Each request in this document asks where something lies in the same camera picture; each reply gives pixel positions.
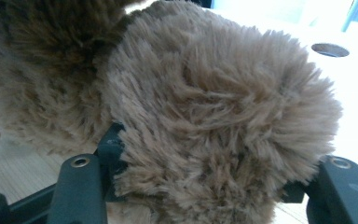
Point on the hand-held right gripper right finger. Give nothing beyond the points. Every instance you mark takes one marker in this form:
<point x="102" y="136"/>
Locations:
<point x="345" y="193"/>

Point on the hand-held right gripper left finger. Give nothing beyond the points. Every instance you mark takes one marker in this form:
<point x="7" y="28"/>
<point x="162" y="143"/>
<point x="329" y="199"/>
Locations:
<point x="77" y="193"/>

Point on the brown plush teddy bear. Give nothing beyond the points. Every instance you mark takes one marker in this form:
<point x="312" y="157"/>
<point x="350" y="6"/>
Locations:
<point x="214" y="109"/>

